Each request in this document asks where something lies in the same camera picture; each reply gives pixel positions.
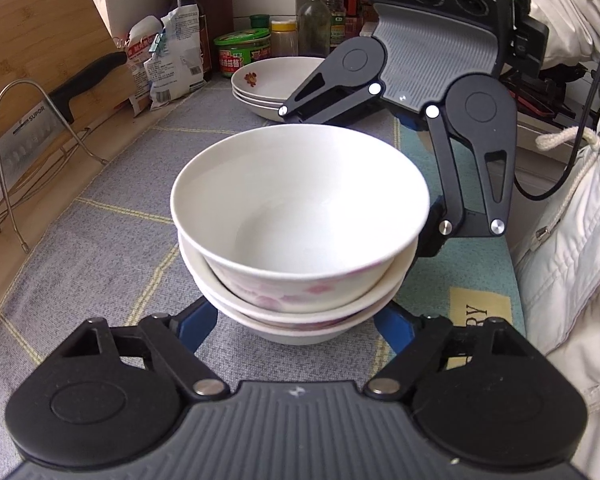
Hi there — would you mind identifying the red-label sauce bottle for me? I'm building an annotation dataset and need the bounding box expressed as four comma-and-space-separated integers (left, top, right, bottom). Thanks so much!
347, 0, 378, 38

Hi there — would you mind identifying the yellow-lid jar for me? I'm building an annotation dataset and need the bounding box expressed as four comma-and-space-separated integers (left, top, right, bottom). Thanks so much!
270, 19, 299, 58

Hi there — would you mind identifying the grey checked mat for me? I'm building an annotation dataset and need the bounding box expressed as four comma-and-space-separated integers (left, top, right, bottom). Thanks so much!
0, 77, 461, 401

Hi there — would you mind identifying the person's white jacket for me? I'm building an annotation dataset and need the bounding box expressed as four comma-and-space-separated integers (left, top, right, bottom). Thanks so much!
510, 35, 600, 413

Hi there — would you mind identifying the wooden cutting board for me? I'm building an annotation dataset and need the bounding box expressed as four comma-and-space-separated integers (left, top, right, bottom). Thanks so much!
0, 0, 137, 161

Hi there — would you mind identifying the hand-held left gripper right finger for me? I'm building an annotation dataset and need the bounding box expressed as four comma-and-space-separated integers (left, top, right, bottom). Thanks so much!
362, 302, 538, 402

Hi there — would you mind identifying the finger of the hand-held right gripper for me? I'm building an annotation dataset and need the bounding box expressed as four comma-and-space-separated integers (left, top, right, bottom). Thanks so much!
414, 105, 518, 257
278, 60, 387, 127

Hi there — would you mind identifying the deep white pink-flower bowl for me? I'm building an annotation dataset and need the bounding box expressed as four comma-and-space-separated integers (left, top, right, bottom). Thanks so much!
170, 124, 430, 312

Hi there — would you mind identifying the clear glass bottle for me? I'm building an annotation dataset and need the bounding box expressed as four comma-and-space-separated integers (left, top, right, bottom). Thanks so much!
297, 0, 331, 58

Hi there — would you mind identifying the shallow white pink-flower bowl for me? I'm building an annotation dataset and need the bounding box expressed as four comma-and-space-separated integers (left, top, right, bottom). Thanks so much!
200, 280, 406, 347

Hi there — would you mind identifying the black cable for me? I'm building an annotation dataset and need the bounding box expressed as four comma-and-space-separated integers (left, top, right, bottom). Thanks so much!
512, 0, 600, 201

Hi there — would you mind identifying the white printed seasoning bag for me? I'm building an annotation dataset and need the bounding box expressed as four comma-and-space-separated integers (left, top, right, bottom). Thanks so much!
147, 4, 207, 108

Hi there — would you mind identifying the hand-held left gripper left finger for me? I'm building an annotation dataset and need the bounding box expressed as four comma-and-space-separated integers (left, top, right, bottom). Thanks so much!
60, 297, 231, 401

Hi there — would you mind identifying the green-lid sauce jar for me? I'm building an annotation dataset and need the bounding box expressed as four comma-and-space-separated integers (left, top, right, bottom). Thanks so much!
213, 28, 272, 79

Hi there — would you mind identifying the steel cleaver black handle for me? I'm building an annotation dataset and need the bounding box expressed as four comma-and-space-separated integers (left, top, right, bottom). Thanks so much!
0, 51, 129, 223

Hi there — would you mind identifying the large white pink-flower bowl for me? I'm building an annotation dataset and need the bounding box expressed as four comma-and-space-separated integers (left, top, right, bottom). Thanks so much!
178, 232, 420, 328

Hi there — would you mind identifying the red-print plastic bag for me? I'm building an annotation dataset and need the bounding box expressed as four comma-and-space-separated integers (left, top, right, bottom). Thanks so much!
112, 15, 168, 117

